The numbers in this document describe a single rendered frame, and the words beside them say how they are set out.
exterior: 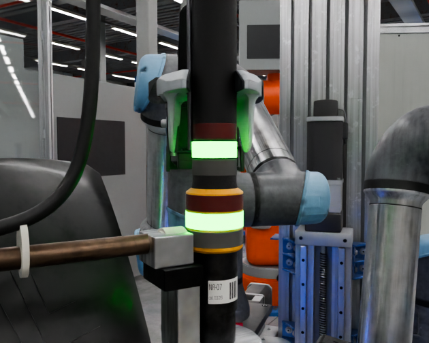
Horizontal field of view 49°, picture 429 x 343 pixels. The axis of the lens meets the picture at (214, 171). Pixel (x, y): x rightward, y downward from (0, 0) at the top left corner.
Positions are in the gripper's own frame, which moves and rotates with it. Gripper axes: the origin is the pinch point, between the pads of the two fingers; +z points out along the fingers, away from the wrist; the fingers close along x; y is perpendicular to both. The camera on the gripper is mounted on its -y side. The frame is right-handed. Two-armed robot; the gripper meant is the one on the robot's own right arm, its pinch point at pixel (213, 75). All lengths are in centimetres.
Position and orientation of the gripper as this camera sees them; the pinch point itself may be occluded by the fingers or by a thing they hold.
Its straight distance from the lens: 33.7
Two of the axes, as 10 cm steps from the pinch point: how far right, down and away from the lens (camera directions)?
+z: 0.9, 0.5, -10.0
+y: 0.0, 10.0, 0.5
